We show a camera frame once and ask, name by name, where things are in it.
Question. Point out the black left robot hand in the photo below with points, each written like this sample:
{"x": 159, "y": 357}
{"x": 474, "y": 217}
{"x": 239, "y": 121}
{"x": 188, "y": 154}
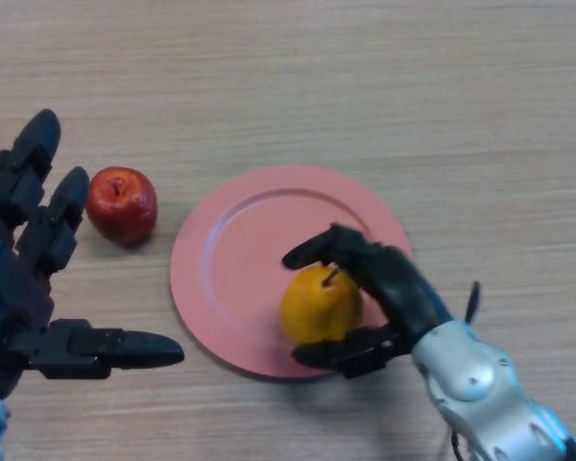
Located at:
{"x": 5, "y": 288}

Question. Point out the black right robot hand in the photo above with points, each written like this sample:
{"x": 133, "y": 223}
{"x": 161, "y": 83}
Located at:
{"x": 403, "y": 293}

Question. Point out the yellow pear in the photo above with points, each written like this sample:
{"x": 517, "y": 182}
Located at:
{"x": 317, "y": 312}

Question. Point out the red apple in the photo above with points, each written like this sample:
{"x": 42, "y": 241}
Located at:
{"x": 122, "y": 206}

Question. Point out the pink round plate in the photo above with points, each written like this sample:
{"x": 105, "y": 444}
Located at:
{"x": 240, "y": 269}

